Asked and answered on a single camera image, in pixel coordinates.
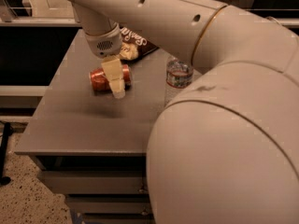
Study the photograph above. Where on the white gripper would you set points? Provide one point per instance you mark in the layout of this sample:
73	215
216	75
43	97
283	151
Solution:
104	44

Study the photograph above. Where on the red coke can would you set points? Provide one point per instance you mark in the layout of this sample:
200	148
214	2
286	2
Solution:
99	81

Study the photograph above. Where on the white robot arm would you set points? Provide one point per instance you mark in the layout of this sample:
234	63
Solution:
226	149

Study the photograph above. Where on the brown chip bag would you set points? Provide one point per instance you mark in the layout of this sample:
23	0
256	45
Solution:
134	46

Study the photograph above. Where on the clear plastic water bottle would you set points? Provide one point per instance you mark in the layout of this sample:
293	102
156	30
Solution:
178	77

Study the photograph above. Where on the grey drawer cabinet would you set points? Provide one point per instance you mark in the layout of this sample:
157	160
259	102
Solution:
90	146

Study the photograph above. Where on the metal railing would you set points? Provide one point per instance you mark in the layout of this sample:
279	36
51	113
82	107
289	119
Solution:
61	13

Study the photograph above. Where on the black stand left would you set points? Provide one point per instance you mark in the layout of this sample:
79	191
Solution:
7	132

